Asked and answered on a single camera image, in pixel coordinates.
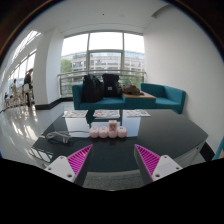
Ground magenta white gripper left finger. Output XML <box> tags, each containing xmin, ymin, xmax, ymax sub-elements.
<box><xmin>45</xmin><ymin>145</ymin><xmax>92</xmax><ymax>183</ymax></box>

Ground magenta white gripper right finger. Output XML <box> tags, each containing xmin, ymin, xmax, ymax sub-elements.
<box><xmin>134</xmin><ymin>144</ymin><xmax>182</xmax><ymax>182</ymax></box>

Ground pink charger plug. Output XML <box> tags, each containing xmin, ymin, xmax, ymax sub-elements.
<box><xmin>109</xmin><ymin>120</ymin><xmax>117</xmax><ymax>131</ymax></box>

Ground left magazine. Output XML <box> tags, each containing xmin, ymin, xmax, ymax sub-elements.
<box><xmin>62</xmin><ymin>110</ymin><xmax>88</xmax><ymax>118</ymax></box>

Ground right magazine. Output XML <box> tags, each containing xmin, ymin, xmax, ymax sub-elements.
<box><xmin>124</xmin><ymin>109</ymin><xmax>151</xmax><ymax>118</ymax></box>

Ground wooden sofa side table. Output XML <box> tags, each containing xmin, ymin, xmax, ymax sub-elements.
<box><xmin>123</xmin><ymin>91</ymin><xmax>156</xmax><ymax>99</ymax></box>

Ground teal sofa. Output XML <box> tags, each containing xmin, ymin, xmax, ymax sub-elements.
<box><xmin>72</xmin><ymin>83</ymin><xmax>186</xmax><ymax>114</ymax></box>

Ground brown bag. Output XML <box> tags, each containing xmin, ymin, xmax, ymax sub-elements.
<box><xmin>122</xmin><ymin>83</ymin><xmax>142</xmax><ymax>96</ymax></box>

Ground black backpack left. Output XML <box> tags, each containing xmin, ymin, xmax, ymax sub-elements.
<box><xmin>82</xmin><ymin>74</ymin><xmax>103</xmax><ymax>103</ymax></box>

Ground black backpack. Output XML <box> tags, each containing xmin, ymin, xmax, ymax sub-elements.
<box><xmin>102</xmin><ymin>73</ymin><xmax>119</xmax><ymax>97</ymax></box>
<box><xmin>82</xmin><ymin>74</ymin><xmax>103</xmax><ymax>103</ymax></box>

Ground wooden chairs by window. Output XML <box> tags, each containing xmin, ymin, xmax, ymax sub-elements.
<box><xmin>5</xmin><ymin>84</ymin><xmax>34</xmax><ymax>108</ymax></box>

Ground black backpack right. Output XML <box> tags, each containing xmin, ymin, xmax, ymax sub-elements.
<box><xmin>102</xmin><ymin>73</ymin><xmax>119</xmax><ymax>97</ymax></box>

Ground standing person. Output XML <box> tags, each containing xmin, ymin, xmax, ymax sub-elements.
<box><xmin>24</xmin><ymin>68</ymin><xmax>33</xmax><ymax>107</ymax></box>

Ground white power strip cable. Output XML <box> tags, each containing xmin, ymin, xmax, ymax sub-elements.
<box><xmin>45</xmin><ymin>130</ymin><xmax>90</xmax><ymax>145</ymax></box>

